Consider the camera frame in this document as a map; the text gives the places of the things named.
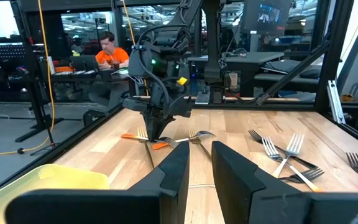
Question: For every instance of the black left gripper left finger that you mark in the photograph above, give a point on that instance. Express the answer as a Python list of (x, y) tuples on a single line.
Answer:
[(120, 208)]

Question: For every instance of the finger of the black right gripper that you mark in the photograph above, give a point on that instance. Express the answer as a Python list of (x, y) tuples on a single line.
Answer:
[(151, 127), (164, 124)]

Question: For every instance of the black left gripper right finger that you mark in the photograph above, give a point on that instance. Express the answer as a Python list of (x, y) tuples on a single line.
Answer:
[(259, 205)]

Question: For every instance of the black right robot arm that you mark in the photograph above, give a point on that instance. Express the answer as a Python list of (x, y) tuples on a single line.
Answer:
[(216, 46)]

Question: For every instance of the yellow plastic bin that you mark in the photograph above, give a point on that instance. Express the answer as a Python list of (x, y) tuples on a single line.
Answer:
[(57, 180)]

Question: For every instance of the person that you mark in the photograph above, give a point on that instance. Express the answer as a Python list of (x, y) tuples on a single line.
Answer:
[(110, 56)]

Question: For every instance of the black laptop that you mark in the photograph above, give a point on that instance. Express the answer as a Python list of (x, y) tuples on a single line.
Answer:
[(84, 63)]

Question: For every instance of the black desk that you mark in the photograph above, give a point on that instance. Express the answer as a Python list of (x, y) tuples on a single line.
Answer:
[(73, 77)]

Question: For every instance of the grey desk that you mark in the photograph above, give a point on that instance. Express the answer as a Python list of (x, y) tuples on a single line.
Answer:
[(253, 57)]

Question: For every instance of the black monitor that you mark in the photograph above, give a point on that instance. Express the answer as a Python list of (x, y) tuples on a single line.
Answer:
[(266, 15)]

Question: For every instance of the black pegboard cart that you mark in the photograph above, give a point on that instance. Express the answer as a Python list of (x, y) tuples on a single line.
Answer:
[(9, 51)]

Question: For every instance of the silver aluminium bracket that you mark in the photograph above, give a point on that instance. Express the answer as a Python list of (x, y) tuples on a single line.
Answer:
[(336, 102)]

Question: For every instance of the black table frame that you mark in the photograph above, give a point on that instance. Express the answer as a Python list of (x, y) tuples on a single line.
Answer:
[(332, 62)]

